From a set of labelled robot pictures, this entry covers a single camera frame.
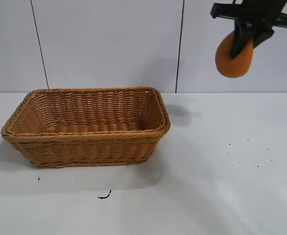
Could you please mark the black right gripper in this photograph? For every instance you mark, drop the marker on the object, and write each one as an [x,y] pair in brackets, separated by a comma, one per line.
[261,14]

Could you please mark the orange mandarin fruit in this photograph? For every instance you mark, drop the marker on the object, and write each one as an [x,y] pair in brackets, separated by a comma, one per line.
[231,68]

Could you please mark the brown woven wicker basket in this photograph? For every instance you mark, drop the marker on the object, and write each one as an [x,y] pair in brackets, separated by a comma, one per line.
[89,149]

